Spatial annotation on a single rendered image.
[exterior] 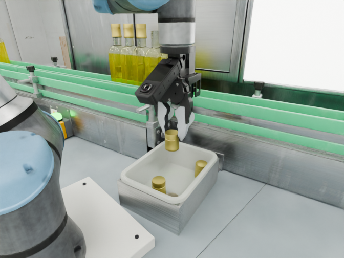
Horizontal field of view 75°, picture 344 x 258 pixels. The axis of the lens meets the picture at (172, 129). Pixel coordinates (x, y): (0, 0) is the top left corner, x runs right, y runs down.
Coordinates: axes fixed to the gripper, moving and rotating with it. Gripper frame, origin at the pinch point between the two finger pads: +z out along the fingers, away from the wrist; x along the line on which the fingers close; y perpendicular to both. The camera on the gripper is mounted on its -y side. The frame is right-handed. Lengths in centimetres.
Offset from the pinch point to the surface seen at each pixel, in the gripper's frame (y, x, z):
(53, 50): 319, 596, 42
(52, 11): 321, 562, -52
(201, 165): 6.5, -5.1, 10.7
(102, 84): 14.7, 40.9, -3.6
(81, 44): 36, 79, -15
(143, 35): 20.5, 24.4, -20.6
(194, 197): -4.3, -8.8, 12.0
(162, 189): -5.8, -0.6, 12.2
